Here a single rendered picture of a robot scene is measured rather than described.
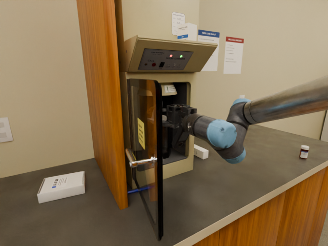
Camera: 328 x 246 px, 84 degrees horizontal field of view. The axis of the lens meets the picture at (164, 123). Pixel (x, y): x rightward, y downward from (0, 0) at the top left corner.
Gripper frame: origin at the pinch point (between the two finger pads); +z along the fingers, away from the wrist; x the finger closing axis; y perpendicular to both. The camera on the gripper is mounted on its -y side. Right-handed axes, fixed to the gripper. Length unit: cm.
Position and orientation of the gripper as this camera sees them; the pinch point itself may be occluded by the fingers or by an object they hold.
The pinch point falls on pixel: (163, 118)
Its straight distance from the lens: 79.4
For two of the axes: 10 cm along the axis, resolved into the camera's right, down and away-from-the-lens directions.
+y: -0.1, -9.7, -2.6
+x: -8.6, 1.4, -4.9
